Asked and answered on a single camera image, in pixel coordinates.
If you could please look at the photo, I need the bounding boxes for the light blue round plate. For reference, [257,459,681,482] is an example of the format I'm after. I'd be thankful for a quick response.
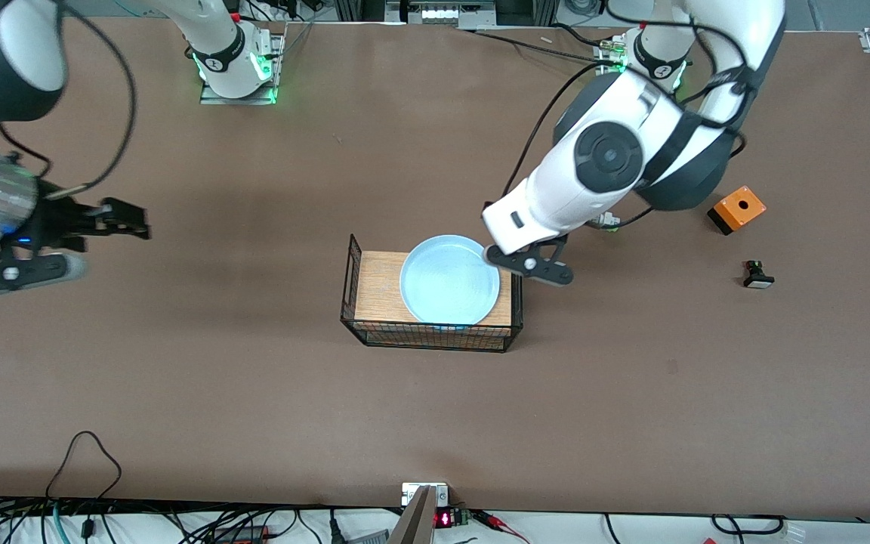
[400,234,502,328]

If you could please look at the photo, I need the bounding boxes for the black square pushbutton white cap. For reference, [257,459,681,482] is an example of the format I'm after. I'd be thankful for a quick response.
[742,259,776,290]

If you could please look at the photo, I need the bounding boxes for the red probe clips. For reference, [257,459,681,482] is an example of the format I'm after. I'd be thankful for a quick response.
[471,510,531,544]

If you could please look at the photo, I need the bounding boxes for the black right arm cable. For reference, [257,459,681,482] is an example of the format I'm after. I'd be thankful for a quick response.
[0,0,139,202]

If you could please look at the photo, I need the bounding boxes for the black wire basket wooden base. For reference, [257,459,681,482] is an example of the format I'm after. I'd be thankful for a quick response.
[340,233,524,354]

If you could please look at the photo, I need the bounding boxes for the black cable across table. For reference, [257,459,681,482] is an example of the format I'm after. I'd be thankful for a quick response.
[456,23,619,66]

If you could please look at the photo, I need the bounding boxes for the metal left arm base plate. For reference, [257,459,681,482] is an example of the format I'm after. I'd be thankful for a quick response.
[594,34,683,95]

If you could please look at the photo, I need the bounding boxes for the black looped cable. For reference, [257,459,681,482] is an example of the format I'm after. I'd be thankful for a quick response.
[45,431,123,501]

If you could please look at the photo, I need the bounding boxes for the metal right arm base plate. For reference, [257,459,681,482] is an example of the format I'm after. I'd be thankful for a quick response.
[199,23,287,106]

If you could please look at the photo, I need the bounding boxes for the orange button enclosure box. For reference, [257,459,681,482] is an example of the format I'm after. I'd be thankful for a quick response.
[707,185,768,236]

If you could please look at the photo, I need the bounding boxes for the aluminium frame with lights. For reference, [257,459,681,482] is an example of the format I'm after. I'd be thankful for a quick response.
[385,0,498,28]

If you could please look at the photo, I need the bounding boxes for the silver metal bracket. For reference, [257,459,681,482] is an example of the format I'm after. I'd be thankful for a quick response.
[390,482,451,544]

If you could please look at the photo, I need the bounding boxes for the teal cable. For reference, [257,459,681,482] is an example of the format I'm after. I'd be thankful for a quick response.
[41,502,75,544]

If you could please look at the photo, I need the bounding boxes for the black coiled cable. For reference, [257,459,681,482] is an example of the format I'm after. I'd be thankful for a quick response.
[710,514,788,538]

